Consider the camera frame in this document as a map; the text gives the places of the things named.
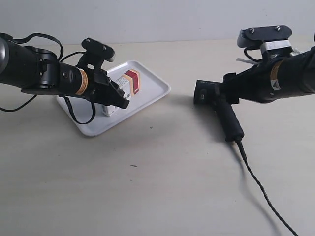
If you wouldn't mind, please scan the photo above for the white plastic tray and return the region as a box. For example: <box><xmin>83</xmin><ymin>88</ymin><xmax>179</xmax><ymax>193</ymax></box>
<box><xmin>56</xmin><ymin>59</ymin><xmax>171</xmax><ymax>137</ymax></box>

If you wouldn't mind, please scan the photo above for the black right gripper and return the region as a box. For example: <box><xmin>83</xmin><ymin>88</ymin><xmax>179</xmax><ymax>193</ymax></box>
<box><xmin>222</xmin><ymin>63</ymin><xmax>273</xmax><ymax>104</ymax></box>

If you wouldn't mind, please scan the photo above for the black handheld barcode scanner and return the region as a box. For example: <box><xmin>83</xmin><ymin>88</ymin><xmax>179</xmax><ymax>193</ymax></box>
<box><xmin>193</xmin><ymin>80</ymin><xmax>245</xmax><ymax>143</ymax></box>

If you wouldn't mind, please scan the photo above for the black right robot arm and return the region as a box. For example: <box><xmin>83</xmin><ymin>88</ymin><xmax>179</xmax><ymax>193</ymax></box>
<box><xmin>220</xmin><ymin>32</ymin><xmax>315</xmax><ymax>104</ymax></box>

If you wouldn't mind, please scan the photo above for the white red medicine box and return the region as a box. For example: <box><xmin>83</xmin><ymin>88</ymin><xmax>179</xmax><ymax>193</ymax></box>
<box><xmin>102</xmin><ymin>69</ymin><xmax>141</xmax><ymax>117</ymax></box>

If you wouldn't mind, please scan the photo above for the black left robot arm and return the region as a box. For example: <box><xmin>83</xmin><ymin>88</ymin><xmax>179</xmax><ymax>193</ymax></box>
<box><xmin>0</xmin><ymin>33</ymin><xmax>129</xmax><ymax>109</ymax></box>

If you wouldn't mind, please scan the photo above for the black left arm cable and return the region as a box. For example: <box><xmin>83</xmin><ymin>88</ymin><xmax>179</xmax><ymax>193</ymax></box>
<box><xmin>0</xmin><ymin>33</ymin><xmax>96</xmax><ymax>125</ymax></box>

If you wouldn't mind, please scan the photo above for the black scanner cable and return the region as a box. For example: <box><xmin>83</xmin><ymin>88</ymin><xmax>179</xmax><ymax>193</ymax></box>
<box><xmin>235</xmin><ymin>139</ymin><xmax>300</xmax><ymax>236</ymax></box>

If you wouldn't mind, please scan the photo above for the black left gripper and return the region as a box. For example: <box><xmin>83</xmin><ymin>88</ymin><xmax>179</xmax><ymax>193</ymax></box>
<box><xmin>84</xmin><ymin>69</ymin><xmax>130</xmax><ymax>109</ymax></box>

